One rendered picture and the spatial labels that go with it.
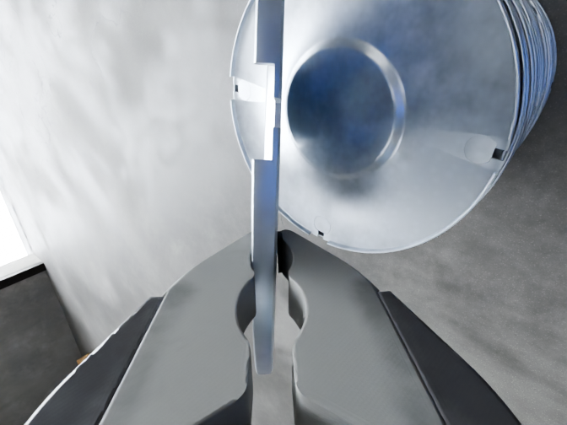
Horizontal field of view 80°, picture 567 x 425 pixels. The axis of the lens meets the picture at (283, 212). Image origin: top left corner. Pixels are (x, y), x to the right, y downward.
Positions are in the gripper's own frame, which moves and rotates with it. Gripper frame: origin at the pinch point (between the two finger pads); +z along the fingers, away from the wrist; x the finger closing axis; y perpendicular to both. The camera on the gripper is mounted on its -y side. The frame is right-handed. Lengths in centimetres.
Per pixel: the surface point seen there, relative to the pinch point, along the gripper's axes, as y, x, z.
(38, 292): 211, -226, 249
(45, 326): 249, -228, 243
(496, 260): 27, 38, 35
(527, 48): -5.8, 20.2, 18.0
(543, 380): 48, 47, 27
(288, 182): 8.6, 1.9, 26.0
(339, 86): -2.6, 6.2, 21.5
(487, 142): 0.4, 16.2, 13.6
